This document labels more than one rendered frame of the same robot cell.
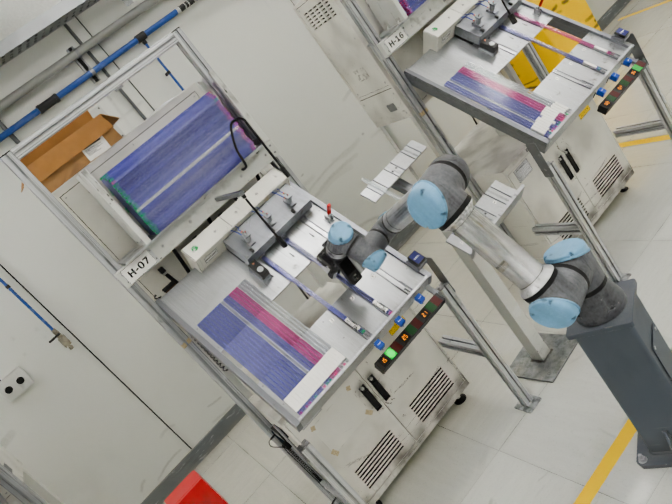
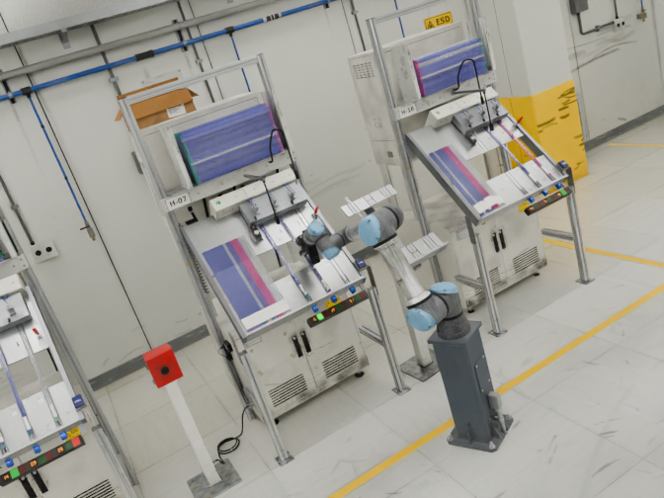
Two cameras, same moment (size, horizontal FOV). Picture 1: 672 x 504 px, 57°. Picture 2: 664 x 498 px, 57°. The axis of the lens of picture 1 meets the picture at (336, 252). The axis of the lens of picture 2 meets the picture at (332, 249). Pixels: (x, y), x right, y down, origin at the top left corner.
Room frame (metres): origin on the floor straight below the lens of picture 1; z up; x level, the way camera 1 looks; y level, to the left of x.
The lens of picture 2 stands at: (-0.93, -0.05, 1.90)
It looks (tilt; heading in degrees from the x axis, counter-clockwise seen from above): 19 degrees down; 359
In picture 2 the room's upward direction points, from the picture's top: 18 degrees counter-clockwise
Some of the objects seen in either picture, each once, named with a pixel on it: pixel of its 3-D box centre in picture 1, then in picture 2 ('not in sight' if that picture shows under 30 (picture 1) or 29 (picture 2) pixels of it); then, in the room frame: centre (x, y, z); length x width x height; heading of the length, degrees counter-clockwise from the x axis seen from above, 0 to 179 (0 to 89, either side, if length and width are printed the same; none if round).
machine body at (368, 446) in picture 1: (347, 389); (284, 339); (2.43, 0.34, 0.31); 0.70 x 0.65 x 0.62; 111
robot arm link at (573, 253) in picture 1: (571, 265); (445, 298); (1.46, -0.48, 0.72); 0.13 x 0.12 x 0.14; 127
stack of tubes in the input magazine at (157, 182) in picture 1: (180, 162); (229, 142); (2.34, 0.24, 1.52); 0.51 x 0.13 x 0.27; 111
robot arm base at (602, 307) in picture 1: (592, 294); (452, 320); (1.46, -0.49, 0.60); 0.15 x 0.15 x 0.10
